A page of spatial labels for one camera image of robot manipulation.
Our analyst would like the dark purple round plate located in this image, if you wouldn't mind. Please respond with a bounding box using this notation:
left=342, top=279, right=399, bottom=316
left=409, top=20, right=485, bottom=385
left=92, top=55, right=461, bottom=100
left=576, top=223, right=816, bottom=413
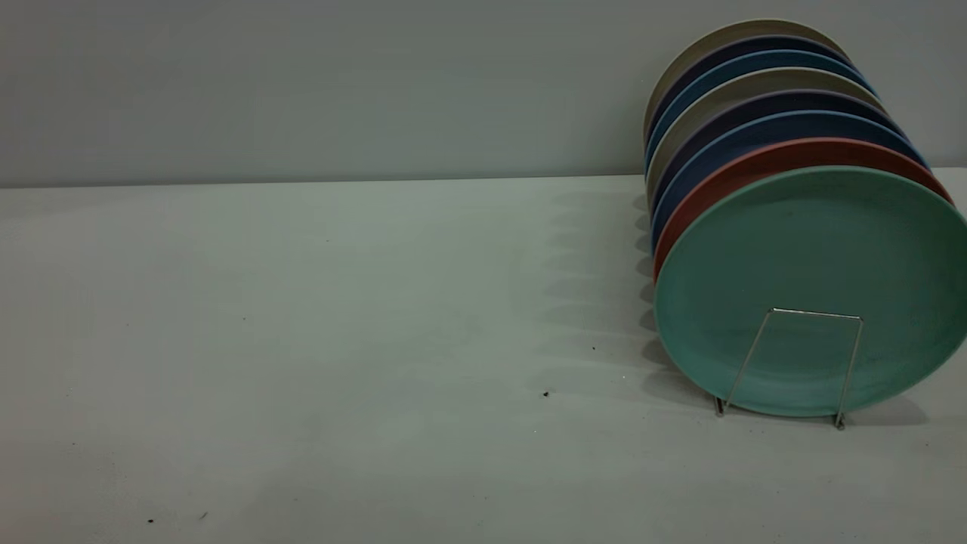
left=642, top=34, right=856, bottom=146
left=648, top=89, right=907, bottom=220

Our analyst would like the beige round plate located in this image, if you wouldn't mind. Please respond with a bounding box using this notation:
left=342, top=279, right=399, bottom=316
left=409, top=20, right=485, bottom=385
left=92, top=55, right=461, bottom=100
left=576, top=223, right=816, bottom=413
left=644, top=66, right=886, bottom=199
left=642, top=19, right=851, bottom=141

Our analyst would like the green round plate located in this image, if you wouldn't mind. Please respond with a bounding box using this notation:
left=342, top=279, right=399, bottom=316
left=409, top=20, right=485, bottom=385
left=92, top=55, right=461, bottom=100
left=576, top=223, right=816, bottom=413
left=653, top=166, right=967, bottom=418

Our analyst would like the teal blue round plate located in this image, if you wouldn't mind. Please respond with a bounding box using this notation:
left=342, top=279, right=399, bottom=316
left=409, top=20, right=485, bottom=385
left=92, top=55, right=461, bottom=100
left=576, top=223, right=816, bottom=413
left=644, top=49, right=874, bottom=172

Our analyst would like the metal wire plate rack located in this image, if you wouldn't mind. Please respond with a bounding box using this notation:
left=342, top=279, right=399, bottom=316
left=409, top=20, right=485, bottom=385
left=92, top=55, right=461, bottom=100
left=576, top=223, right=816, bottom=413
left=714, top=307, right=864, bottom=430

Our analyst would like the pink round plate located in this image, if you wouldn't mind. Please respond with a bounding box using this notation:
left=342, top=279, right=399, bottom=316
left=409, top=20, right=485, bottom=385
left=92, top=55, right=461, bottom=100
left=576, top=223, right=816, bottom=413
left=653, top=138, right=955, bottom=285

